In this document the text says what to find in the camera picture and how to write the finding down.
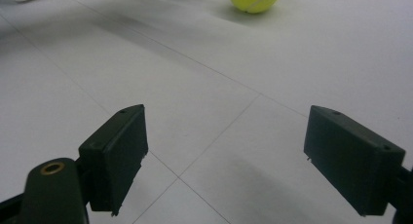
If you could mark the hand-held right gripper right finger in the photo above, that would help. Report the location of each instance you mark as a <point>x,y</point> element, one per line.
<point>350,159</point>

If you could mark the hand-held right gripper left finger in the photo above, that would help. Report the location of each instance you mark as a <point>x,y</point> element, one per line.
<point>113,162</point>

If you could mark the yellow tennis ball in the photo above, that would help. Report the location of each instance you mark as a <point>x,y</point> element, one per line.
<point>253,0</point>

